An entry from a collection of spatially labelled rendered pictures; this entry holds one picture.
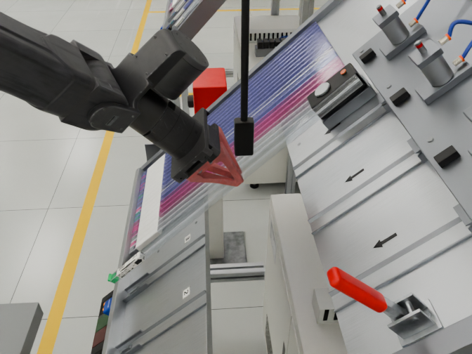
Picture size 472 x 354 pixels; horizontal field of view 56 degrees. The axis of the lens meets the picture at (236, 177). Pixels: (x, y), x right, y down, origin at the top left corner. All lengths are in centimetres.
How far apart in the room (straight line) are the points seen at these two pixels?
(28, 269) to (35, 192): 50
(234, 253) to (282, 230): 79
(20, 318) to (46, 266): 95
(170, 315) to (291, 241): 43
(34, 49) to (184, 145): 22
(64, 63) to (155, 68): 10
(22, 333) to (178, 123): 58
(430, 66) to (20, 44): 36
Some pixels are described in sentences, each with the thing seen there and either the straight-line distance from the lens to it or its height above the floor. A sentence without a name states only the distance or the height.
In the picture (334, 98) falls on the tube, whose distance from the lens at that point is 58.
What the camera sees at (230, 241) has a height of 1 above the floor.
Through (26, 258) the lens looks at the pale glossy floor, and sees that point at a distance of 201.
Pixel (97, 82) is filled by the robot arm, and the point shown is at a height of 116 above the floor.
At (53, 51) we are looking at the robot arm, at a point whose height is 120.
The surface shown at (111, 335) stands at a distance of 76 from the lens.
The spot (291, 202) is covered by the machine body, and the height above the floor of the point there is 62.
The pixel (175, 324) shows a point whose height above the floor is 81.
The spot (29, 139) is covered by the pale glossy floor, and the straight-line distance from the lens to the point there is 277.
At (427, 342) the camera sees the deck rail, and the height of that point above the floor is 103.
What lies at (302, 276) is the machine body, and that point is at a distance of 96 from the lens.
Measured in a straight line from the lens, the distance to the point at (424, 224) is 47.
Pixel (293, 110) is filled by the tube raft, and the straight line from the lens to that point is 72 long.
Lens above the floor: 135
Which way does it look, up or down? 37 degrees down
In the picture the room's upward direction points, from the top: straight up
